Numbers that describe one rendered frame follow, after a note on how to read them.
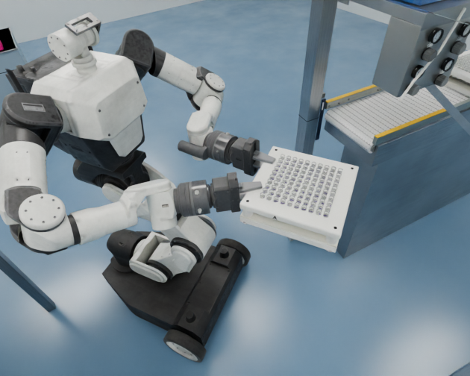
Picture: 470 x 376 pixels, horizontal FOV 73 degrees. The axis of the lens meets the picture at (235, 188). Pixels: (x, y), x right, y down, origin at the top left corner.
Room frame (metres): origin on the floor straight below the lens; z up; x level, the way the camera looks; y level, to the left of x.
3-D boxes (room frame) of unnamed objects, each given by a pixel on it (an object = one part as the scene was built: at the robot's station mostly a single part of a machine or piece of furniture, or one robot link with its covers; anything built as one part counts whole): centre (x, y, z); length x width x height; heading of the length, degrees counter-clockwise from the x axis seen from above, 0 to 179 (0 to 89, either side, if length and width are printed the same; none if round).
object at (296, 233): (0.56, -0.17, 0.97); 0.24 x 0.24 x 0.02; 63
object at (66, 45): (0.85, 0.38, 1.31); 0.10 x 0.07 x 0.09; 153
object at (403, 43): (0.92, -0.58, 1.20); 0.22 x 0.11 x 0.20; 114
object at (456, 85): (1.27, -1.07, 0.91); 0.24 x 0.24 x 0.02; 24
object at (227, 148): (0.72, -0.02, 1.02); 0.12 x 0.10 x 0.13; 55
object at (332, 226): (0.56, -0.17, 1.02); 0.25 x 0.24 x 0.02; 153
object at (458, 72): (1.27, -1.07, 0.95); 0.25 x 0.24 x 0.02; 24
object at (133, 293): (0.85, 0.37, 0.19); 0.64 x 0.52 x 0.33; 63
